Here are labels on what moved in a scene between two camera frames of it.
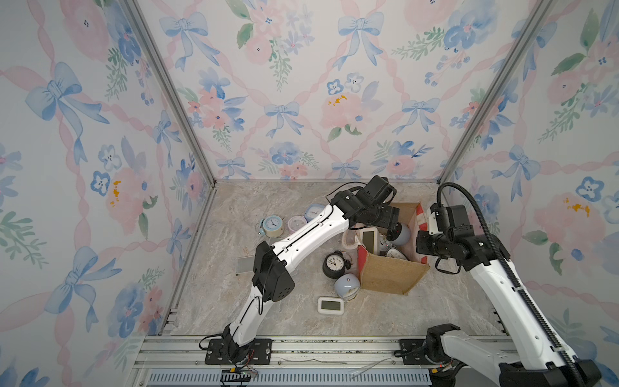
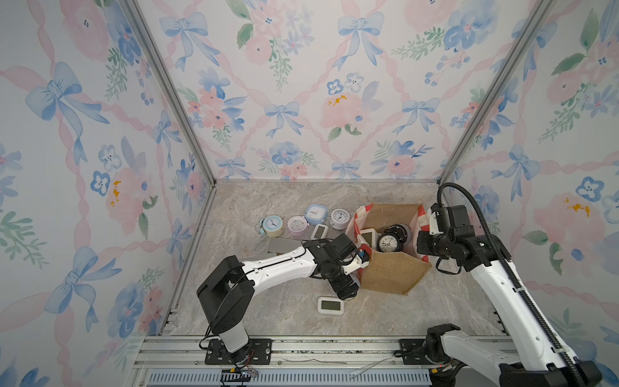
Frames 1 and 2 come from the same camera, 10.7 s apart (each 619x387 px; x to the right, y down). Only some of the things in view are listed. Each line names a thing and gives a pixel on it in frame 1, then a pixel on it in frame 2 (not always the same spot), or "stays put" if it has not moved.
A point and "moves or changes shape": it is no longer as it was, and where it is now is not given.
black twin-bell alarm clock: x=334 y=264 moves or changes shape
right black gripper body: x=433 y=243 stays put
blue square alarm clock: x=313 y=210 stays put
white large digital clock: x=369 y=237 stays put
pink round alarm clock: x=296 y=222 stays put
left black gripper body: x=382 y=217 -> x=340 y=280
